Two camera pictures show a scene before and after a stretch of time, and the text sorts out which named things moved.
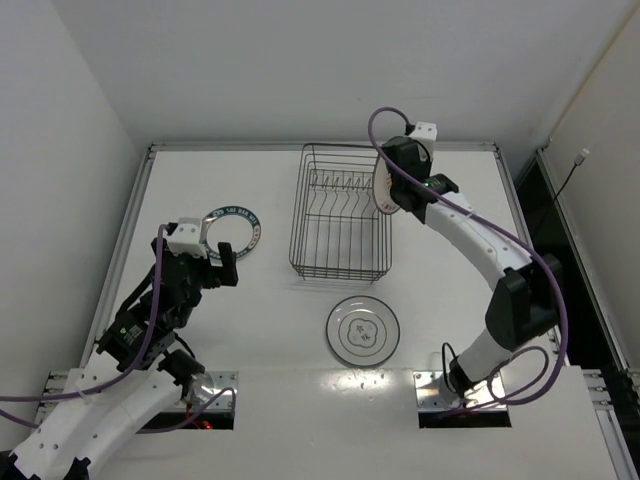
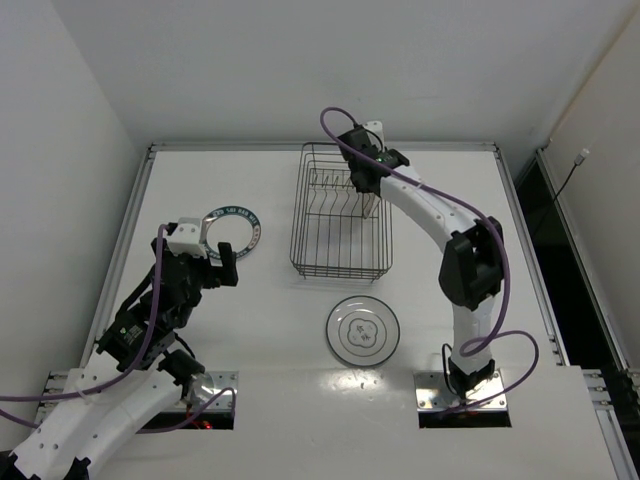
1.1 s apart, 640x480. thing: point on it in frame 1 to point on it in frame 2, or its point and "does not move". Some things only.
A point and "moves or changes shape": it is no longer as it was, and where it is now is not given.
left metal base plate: [205, 385] does not move
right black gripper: [401, 163] to [362, 182]
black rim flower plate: [363, 330] does not move
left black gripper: [213, 270] does not move
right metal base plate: [432, 393] does not move
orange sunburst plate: [382, 185] moves or changes shape
